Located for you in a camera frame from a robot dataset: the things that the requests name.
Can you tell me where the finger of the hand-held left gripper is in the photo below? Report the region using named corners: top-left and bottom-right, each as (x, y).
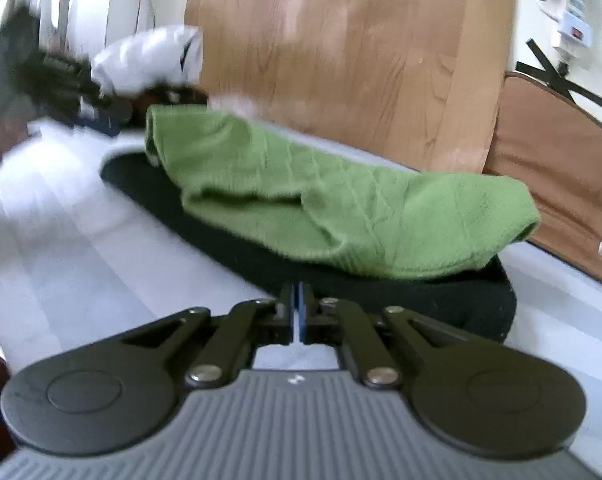
top-left (73, 85), bottom-right (134, 137)

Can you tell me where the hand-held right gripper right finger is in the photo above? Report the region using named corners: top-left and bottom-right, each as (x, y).
top-left (299, 282), bottom-right (482, 390)

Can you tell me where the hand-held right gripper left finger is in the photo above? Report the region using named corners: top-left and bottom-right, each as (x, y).
top-left (118, 282), bottom-right (300, 392)

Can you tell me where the green knit sock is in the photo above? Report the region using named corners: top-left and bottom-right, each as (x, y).
top-left (145, 105), bottom-right (540, 281)

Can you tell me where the black white-striped sock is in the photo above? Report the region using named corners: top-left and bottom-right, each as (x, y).
top-left (100, 152), bottom-right (518, 346)

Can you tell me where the person's left forearm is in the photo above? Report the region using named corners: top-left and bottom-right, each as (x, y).
top-left (0, 122), bottom-right (36, 181)

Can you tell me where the white cloth garment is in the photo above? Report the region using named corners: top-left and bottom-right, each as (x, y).
top-left (90, 25), bottom-right (204, 97)

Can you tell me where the black red patterned sock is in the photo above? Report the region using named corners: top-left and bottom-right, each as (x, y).
top-left (131, 85), bottom-right (209, 116)

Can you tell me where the grey white striped bedsheet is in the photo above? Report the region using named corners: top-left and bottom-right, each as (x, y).
top-left (0, 120), bottom-right (602, 466)

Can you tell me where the brown cushion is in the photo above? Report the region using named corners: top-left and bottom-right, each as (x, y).
top-left (483, 71), bottom-right (602, 293)

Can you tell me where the black tape cross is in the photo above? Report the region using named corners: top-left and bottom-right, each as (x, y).
top-left (516, 37), bottom-right (602, 116)

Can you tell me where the white power strip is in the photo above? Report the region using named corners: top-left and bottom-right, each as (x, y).
top-left (551, 0), bottom-right (598, 61)

